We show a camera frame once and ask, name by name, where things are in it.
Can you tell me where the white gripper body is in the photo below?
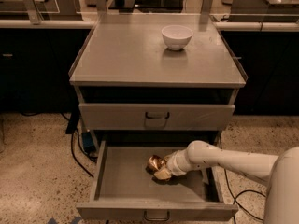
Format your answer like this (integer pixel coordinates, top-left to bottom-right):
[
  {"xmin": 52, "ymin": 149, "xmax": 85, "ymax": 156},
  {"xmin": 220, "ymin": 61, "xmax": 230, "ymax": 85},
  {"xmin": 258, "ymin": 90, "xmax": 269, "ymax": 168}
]
[{"xmin": 166, "ymin": 149, "xmax": 191, "ymax": 176}]

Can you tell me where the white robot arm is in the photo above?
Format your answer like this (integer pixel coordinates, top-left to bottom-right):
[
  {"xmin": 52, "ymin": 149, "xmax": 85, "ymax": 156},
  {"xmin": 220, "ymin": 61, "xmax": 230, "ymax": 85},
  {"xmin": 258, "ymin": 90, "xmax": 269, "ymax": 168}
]
[{"xmin": 154, "ymin": 141, "xmax": 299, "ymax": 224}]

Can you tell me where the open middle drawer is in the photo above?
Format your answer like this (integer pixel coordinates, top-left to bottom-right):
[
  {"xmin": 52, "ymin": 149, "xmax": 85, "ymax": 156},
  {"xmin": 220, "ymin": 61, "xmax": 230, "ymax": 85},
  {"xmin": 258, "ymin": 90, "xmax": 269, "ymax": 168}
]
[{"xmin": 77, "ymin": 142, "xmax": 238, "ymax": 222}]

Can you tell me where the grey drawer cabinet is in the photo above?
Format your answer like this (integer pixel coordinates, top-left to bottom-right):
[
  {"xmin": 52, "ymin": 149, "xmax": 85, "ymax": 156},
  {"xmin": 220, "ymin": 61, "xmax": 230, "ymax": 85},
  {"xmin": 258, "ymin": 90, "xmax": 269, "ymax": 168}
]
[{"xmin": 70, "ymin": 13, "xmax": 246, "ymax": 147}]

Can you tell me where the closed upper drawer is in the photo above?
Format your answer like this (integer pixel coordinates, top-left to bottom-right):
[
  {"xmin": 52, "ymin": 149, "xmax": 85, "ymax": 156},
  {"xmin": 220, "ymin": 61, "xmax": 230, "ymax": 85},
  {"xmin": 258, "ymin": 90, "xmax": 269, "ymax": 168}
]
[{"xmin": 79, "ymin": 103, "xmax": 235, "ymax": 131}]

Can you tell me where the blue power box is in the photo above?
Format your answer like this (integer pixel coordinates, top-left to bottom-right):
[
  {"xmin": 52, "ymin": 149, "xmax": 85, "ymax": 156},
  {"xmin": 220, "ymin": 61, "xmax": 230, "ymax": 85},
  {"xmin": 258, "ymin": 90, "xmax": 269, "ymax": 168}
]
[{"xmin": 81, "ymin": 132, "xmax": 95, "ymax": 153}]

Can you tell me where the white bowl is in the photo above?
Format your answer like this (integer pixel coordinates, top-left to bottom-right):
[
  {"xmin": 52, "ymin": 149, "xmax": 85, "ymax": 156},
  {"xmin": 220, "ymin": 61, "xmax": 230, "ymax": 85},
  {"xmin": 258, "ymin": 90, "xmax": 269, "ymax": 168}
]
[{"xmin": 162, "ymin": 25, "xmax": 193, "ymax": 50}]

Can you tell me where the black floor cable right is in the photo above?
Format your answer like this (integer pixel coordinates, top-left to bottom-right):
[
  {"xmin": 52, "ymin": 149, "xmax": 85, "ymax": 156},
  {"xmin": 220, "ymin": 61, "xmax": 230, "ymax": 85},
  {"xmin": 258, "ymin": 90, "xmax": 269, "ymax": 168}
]
[{"xmin": 219, "ymin": 133, "xmax": 267, "ymax": 223}]

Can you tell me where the black floor cable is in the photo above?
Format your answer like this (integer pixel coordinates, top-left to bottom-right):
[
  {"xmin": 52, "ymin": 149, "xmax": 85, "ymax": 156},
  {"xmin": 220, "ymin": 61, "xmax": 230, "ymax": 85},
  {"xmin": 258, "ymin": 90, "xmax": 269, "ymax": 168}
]
[
  {"xmin": 59, "ymin": 111, "xmax": 98, "ymax": 179},
  {"xmin": 219, "ymin": 133, "xmax": 267, "ymax": 223}
]

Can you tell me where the black floor cable left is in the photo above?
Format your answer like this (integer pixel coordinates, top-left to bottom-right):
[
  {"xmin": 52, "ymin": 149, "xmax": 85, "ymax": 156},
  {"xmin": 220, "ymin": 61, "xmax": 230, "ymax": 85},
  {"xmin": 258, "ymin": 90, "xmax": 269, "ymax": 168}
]
[{"xmin": 59, "ymin": 111, "xmax": 98, "ymax": 179}]

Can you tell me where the right metal post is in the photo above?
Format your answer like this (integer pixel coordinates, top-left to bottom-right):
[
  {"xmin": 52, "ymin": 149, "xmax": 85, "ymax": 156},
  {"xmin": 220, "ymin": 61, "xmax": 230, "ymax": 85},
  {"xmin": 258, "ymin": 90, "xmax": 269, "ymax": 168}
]
[{"xmin": 200, "ymin": 0, "xmax": 213, "ymax": 24}]

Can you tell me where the left metal post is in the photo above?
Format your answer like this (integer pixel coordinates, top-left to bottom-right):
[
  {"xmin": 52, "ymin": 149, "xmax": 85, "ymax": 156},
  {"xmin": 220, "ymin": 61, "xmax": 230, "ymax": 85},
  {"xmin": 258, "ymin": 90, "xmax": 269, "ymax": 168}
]
[{"xmin": 22, "ymin": 0, "xmax": 42, "ymax": 25}]

